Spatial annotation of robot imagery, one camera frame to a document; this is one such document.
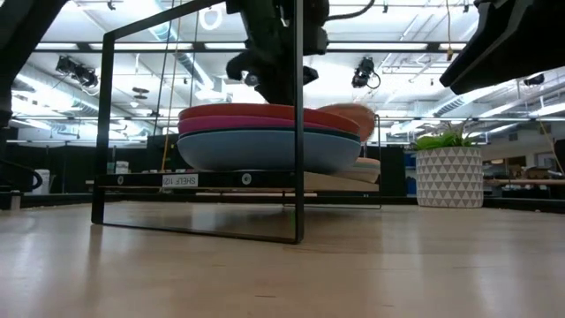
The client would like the light blue plate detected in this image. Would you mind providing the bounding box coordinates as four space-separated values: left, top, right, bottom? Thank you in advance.
177 130 362 174

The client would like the succulent in white patterned pot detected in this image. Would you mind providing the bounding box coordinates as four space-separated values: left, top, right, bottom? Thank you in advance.
410 118 486 209

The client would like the orange plate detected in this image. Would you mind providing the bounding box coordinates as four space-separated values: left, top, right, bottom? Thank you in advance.
178 102 361 136

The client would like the magenta plate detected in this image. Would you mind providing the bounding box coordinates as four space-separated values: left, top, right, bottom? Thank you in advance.
177 115 336 136

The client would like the black ceiling spotlight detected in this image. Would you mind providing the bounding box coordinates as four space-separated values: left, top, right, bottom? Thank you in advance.
351 56 382 90
55 55 100 89

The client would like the white bucket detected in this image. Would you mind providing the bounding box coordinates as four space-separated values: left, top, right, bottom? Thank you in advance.
33 169 51 196

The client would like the black aluminium table frame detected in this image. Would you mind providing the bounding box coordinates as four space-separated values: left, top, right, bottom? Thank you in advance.
0 190 565 211

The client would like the pale pink plate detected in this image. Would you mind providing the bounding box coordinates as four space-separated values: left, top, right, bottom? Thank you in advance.
343 156 381 184

